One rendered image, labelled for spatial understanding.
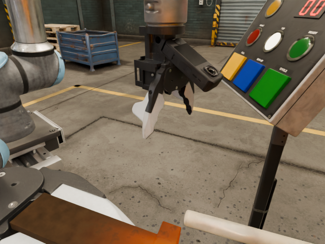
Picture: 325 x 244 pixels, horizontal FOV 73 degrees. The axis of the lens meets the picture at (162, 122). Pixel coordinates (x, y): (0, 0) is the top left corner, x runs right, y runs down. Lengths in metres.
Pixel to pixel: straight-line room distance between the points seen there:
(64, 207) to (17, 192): 0.05
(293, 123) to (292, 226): 1.19
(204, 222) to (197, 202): 0.92
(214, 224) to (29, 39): 0.73
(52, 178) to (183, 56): 0.27
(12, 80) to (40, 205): 0.59
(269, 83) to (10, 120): 0.68
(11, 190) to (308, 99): 0.48
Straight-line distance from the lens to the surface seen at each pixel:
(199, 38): 8.44
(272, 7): 0.73
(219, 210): 1.58
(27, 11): 0.76
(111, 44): 5.16
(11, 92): 0.76
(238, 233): 0.68
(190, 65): 0.38
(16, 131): 0.77
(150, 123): 0.41
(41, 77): 0.78
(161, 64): 0.40
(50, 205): 0.18
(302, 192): 1.92
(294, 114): 0.51
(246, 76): 0.61
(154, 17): 0.40
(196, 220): 0.68
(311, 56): 0.51
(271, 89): 0.52
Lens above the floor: 1.16
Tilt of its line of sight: 27 degrees down
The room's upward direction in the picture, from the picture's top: straight up
